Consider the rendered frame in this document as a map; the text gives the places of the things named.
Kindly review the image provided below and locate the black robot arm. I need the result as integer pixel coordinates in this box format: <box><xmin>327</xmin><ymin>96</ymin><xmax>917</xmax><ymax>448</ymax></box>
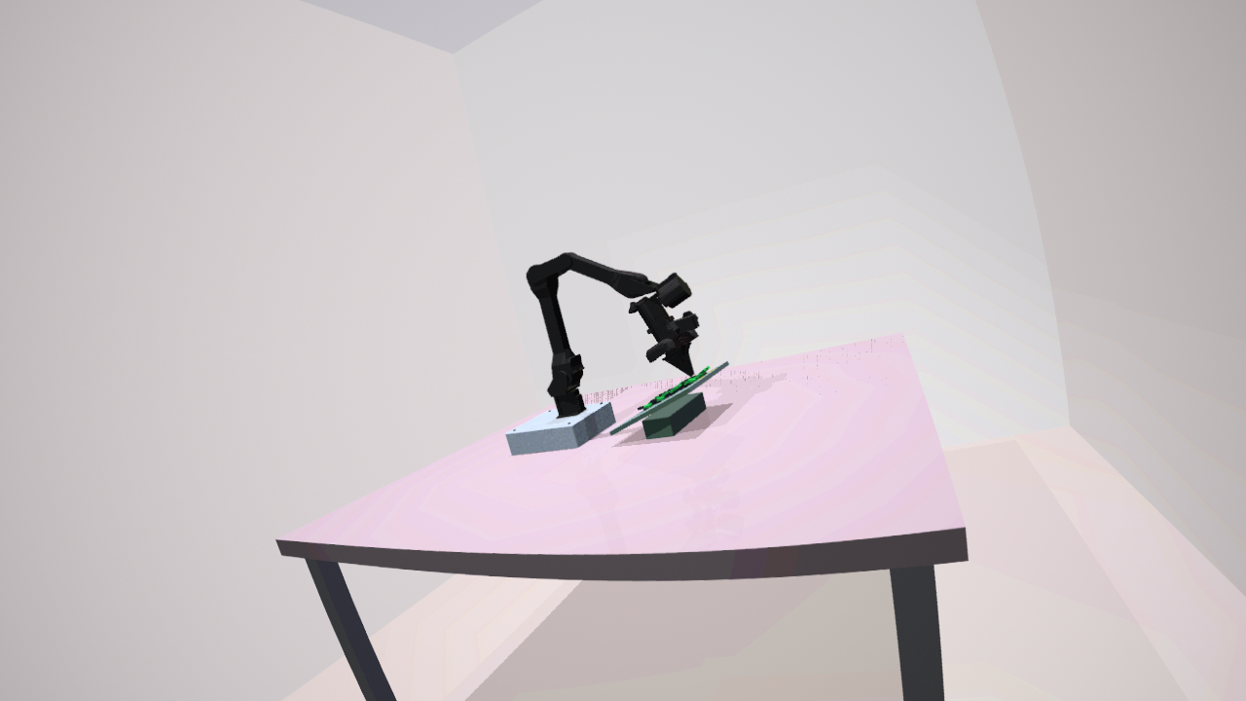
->
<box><xmin>527</xmin><ymin>252</ymin><xmax>699</xmax><ymax>420</ymax></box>

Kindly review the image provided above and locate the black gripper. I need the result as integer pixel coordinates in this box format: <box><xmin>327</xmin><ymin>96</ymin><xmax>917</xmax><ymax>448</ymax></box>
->
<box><xmin>645</xmin><ymin>313</ymin><xmax>699</xmax><ymax>377</ymax></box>

